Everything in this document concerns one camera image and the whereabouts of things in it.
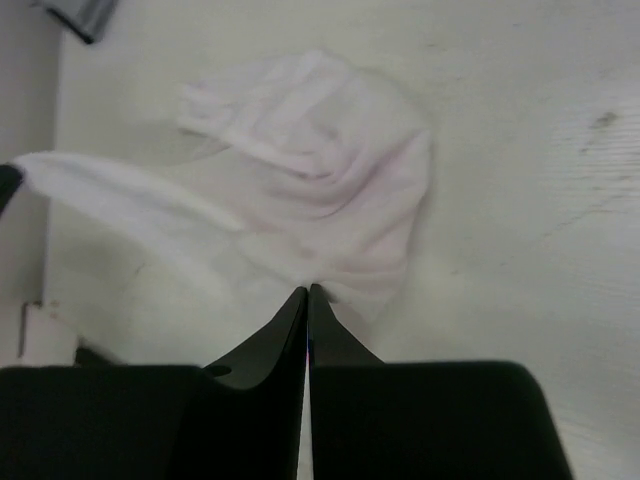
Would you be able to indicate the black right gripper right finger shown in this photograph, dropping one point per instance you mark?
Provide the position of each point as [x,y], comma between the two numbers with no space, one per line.
[436,420]

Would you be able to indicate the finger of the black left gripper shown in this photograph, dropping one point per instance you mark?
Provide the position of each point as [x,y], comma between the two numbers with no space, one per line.
[11,179]

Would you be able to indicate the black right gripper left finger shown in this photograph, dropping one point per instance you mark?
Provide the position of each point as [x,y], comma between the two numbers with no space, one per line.
[236,418]

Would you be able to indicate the white pink tank top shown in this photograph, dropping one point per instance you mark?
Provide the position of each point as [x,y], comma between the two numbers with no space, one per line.
[300,169]

